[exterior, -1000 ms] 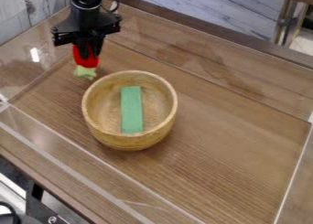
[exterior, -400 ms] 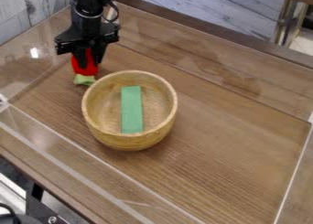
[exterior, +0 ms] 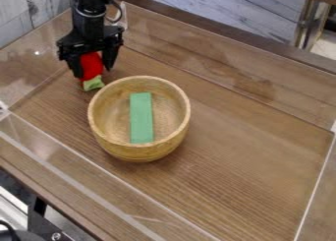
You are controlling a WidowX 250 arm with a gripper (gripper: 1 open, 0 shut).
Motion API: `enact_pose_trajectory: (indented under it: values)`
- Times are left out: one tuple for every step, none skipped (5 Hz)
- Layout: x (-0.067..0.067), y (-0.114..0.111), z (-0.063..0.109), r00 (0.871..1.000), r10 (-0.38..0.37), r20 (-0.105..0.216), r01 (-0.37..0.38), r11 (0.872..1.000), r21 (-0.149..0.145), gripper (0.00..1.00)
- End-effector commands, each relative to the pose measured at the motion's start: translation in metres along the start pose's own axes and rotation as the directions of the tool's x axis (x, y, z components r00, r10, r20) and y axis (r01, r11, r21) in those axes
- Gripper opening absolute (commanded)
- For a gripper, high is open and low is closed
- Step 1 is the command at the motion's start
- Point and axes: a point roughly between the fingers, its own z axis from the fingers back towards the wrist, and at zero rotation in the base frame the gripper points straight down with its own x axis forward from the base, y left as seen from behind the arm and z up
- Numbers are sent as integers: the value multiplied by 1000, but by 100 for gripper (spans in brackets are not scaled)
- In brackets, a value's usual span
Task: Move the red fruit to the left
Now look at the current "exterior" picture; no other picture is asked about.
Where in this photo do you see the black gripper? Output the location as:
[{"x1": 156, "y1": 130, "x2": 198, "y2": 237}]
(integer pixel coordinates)
[{"x1": 56, "y1": 26, "x2": 125, "y2": 79}]

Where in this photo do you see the red plush strawberry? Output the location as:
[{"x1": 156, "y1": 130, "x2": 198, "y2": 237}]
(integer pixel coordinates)
[{"x1": 80, "y1": 52, "x2": 105, "y2": 91}]

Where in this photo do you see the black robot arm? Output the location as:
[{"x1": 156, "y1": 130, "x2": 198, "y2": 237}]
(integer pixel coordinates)
[{"x1": 56, "y1": 0, "x2": 125, "y2": 79}]

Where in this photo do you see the green rectangular block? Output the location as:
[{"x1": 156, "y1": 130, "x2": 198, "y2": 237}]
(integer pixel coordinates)
[{"x1": 129, "y1": 92, "x2": 153, "y2": 144}]

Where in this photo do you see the wooden bowl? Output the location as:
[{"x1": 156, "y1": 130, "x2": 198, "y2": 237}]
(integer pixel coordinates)
[{"x1": 88, "y1": 76, "x2": 190, "y2": 162}]

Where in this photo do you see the metal table leg background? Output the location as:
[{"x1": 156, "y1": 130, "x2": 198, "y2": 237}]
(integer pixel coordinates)
[{"x1": 293, "y1": 0, "x2": 330, "y2": 51}]

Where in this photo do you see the clear acrylic tray wall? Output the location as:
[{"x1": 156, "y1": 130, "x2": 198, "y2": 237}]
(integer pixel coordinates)
[{"x1": 0, "y1": 102, "x2": 218, "y2": 241}]

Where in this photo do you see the black table frame leg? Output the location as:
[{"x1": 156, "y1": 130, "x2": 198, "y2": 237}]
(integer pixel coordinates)
[{"x1": 28, "y1": 197, "x2": 74, "y2": 241}]

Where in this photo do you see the black cable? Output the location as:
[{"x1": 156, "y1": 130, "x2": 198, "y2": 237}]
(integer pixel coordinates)
[{"x1": 0, "y1": 219, "x2": 21, "y2": 241}]

